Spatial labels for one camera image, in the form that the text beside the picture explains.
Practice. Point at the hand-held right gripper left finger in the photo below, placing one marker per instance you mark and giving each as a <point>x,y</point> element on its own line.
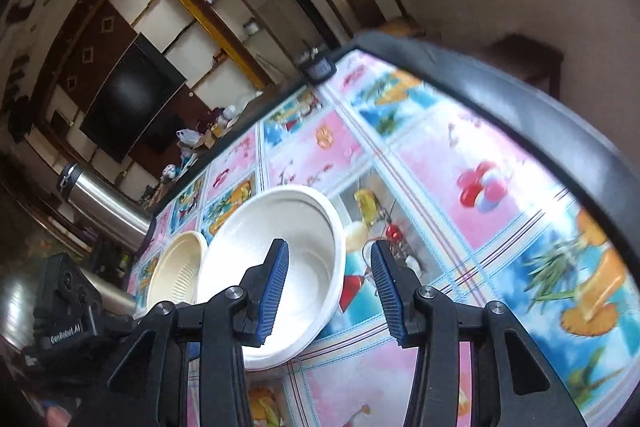
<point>272,292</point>

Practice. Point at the white plastic bag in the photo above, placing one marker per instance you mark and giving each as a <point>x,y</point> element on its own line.
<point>187,137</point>

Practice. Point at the wooden stool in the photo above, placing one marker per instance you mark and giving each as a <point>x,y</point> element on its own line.
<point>525,62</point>

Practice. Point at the large steel airpot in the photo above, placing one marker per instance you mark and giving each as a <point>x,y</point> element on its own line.
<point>110,207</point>

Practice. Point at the small glass jar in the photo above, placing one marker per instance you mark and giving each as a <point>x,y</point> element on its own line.
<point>250,28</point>

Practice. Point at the black flat television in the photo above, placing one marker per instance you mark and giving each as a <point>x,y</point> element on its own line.
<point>130,102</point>

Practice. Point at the steel vacuum flask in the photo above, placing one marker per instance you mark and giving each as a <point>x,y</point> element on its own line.
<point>117,297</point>

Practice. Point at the wooden wall shelf unit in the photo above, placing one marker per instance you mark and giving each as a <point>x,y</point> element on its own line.
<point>95,37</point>

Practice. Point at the white plastic bowl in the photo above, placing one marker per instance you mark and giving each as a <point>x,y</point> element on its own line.
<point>300,232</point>

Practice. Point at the cream plastic bowl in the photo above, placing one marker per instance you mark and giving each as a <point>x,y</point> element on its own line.
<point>175,272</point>

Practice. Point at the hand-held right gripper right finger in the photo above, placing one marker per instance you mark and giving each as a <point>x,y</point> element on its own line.
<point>387,297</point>

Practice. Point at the small black table gadget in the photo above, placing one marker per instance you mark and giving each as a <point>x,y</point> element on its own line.
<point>316,68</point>

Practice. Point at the printed fruit tablecloth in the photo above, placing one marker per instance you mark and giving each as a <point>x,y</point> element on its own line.
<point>450,132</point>

